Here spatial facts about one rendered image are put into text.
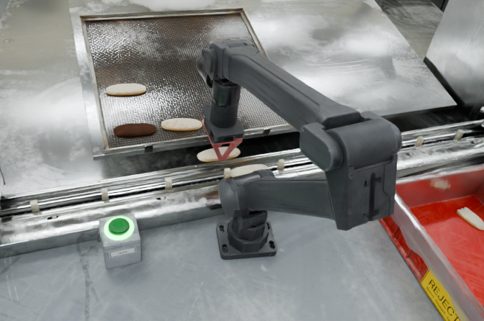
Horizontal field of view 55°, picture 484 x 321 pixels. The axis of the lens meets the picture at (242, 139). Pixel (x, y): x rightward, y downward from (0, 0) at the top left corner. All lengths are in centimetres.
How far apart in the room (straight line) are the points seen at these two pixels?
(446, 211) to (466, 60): 49
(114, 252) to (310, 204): 42
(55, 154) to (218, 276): 51
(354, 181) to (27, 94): 106
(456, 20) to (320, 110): 98
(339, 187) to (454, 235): 65
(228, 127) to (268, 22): 64
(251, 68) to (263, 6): 85
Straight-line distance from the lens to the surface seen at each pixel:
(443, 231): 120
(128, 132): 112
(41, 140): 126
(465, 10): 153
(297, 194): 71
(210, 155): 103
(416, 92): 149
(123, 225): 93
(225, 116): 94
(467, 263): 116
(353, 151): 56
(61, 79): 147
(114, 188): 107
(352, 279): 102
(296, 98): 66
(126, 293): 95
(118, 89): 122
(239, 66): 80
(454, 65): 155
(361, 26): 166
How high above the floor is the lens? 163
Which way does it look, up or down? 40 degrees down
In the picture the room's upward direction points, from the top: 9 degrees clockwise
